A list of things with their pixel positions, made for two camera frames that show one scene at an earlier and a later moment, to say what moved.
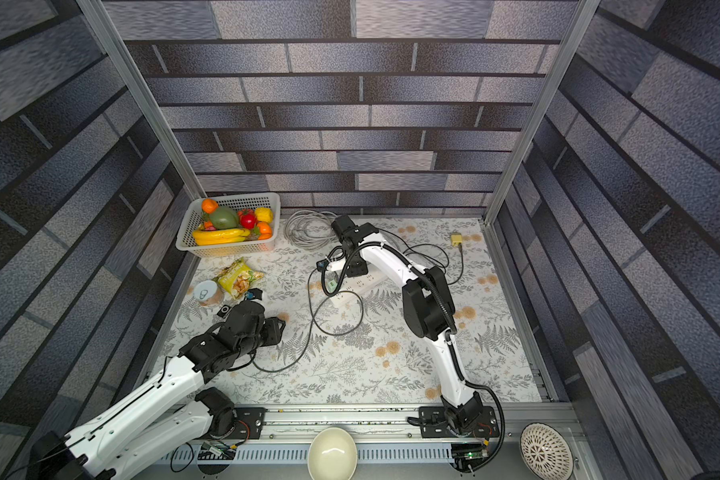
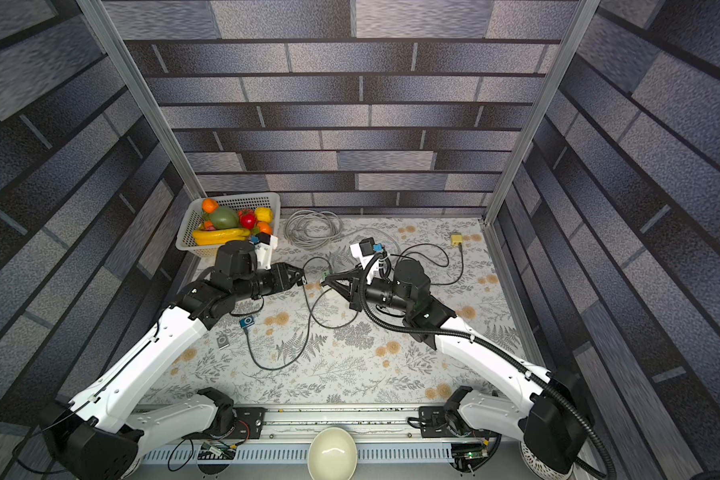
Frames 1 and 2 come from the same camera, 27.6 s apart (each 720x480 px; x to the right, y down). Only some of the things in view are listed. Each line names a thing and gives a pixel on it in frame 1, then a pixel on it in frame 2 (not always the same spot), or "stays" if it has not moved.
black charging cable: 326,295 to 308,313
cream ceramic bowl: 332,455 stays
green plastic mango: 224,218 stays
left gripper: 276,327 to 283,277
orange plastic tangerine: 209,205 stays
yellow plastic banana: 219,236 stays
